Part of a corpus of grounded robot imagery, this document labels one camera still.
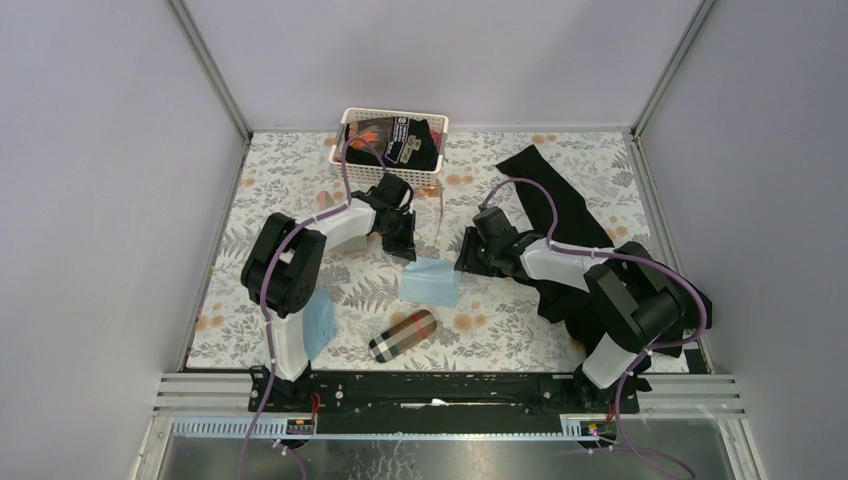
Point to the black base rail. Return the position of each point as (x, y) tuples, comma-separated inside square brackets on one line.
[(374, 402)]

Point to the blue cleaning cloth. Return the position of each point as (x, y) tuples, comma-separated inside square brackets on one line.
[(432, 282), (319, 326)]

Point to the black garment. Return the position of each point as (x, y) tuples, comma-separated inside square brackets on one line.
[(558, 211)]

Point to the plaid glasses case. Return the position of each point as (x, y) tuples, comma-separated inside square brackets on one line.
[(403, 335)]

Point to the pink glasses case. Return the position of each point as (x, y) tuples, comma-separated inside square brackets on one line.
[(353, 246)]

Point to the white plastic basket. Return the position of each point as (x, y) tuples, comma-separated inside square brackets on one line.
[(371, 174)]

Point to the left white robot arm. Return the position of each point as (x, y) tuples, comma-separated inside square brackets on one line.
[(282, 268)]

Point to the orange lens sunglasses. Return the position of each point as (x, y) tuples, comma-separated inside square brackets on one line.
[(430, 198)]

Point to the black packaged items in basket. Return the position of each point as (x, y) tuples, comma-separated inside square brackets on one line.
[(397, 142)]

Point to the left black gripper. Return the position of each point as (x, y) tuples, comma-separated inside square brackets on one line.
[(403, 247)]

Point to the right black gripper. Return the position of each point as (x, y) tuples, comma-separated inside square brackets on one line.
[(467, 260)]

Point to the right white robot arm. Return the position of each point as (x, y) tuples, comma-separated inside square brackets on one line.
[(634, 299)]

